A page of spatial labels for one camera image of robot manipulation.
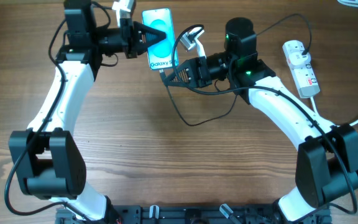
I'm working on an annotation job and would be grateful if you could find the black USB charging cable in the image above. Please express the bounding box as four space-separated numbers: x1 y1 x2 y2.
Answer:
159 13 313 127

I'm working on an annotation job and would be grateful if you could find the smartphone with teal screen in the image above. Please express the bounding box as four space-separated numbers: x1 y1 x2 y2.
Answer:
141 7 179 72

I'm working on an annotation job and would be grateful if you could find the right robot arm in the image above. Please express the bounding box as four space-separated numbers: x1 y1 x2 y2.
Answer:
163 17 358 223

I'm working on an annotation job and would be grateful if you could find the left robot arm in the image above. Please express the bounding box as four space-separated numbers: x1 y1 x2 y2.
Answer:
8 0 166 223

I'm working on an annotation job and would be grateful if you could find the white USB charger plug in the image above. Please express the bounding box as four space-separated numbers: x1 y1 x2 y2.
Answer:
287 52 311 68

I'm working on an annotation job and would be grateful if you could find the white power strip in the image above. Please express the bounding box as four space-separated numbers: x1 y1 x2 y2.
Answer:
282 40 320 98

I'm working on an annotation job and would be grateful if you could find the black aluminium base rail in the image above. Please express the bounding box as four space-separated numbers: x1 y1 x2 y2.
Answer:
55 203 333 224

